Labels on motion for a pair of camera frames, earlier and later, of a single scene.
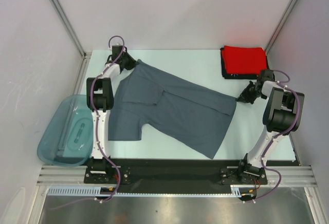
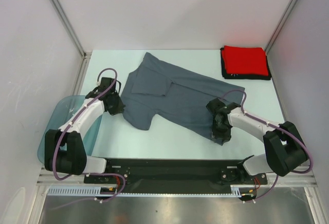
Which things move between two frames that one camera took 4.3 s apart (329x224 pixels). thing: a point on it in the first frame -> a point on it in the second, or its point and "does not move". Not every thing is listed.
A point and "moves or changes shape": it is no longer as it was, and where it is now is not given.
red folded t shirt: [244, 60] does not move
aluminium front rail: [277, 175] does not move
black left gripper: [132, 63] -> [120, 108]
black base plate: [170, 174] does not move
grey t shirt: [190, 115] moves or changes shape
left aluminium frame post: [64, 15] does not move
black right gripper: [244, 96] -> [225, 136]
